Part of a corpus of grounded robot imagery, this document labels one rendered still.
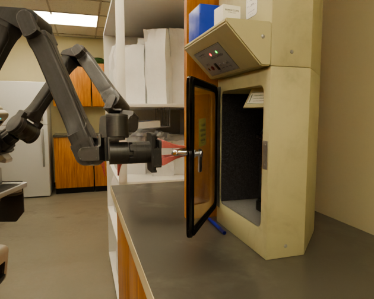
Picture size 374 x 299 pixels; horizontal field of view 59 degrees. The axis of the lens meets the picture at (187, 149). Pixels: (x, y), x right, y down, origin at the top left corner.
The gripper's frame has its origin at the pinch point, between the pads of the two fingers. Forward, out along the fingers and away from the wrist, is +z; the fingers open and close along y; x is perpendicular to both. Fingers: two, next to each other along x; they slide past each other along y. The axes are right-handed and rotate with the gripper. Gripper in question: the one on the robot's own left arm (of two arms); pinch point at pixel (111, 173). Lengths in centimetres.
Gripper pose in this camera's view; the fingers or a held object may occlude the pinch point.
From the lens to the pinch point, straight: 117.6
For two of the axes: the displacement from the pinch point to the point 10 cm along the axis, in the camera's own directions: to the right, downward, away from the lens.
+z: 0.0, 10.0, 1.0
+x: -2.9, -1.0, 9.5
